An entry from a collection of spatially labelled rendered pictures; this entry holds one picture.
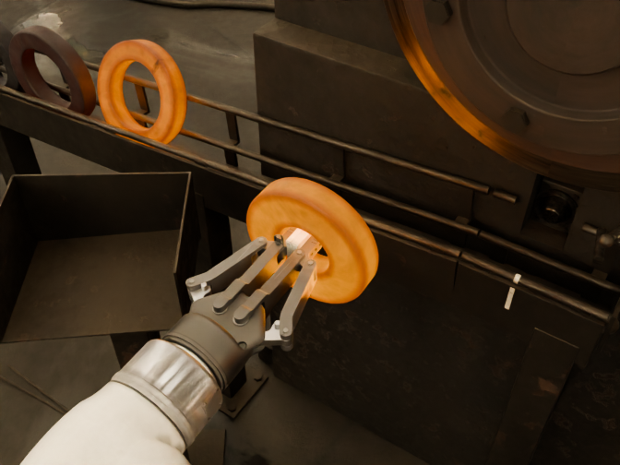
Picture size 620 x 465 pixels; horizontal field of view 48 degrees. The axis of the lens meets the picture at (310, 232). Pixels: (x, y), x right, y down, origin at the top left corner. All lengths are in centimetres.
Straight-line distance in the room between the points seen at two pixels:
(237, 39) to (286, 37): 185
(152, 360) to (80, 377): 112
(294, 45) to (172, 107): 27
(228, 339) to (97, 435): 14
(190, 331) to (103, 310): 42
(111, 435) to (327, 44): 65
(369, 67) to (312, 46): 10
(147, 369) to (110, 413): 5
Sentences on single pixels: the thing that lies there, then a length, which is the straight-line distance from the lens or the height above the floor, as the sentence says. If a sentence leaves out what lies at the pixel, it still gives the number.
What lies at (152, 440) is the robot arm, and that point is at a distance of 59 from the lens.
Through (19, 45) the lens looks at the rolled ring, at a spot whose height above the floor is 74.
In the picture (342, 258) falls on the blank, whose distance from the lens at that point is 73.
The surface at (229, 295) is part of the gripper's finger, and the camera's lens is 69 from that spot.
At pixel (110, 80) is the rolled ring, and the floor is 72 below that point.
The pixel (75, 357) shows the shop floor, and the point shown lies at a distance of 178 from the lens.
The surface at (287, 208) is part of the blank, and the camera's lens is 73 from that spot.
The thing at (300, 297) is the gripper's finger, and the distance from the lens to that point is 68.
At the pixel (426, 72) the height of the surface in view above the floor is 96.
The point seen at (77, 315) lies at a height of 60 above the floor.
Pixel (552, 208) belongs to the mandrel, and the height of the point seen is 75.
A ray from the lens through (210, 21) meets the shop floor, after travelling 304.
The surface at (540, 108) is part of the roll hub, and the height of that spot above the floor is 101.
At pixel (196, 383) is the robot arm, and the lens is 62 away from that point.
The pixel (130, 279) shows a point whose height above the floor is 60.
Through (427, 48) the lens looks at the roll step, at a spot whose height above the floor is 100.
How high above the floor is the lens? 137
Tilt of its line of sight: 44 degrees down
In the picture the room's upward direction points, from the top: straight up
